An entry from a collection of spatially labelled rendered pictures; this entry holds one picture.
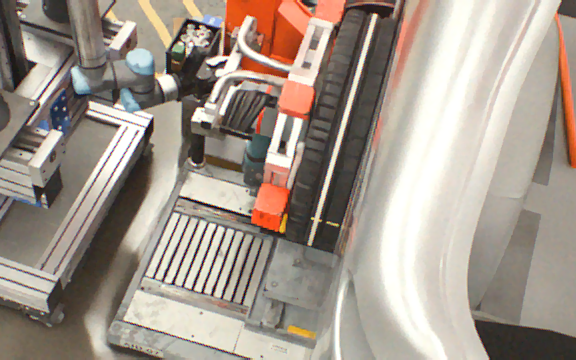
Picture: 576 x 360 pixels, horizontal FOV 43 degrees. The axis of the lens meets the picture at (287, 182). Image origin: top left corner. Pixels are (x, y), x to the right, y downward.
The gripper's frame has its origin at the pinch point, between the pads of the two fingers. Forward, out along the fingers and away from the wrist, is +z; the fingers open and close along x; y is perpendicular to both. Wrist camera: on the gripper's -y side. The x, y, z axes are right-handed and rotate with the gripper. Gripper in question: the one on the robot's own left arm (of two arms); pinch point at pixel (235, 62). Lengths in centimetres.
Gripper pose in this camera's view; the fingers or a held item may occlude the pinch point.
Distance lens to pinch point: 222.6
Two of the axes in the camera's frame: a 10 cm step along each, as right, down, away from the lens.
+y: -1.3, 6.0, 7.9
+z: 8.6, -3.4, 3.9
